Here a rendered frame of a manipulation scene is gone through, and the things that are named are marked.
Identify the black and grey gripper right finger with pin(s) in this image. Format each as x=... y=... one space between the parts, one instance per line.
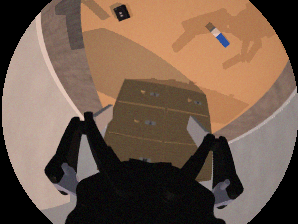
x=226 y=185

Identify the small tan wooden chest of drawers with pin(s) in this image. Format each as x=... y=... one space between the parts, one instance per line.
x=164 y=126

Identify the brown drawer front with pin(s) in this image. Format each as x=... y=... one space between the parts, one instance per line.
x=152 y=95
x=144 y=151
x=179 y=100
x=179 y=155
x=176 y=125
x=147 y=124

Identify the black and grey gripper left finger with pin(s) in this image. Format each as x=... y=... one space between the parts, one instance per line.
x=62 y=168

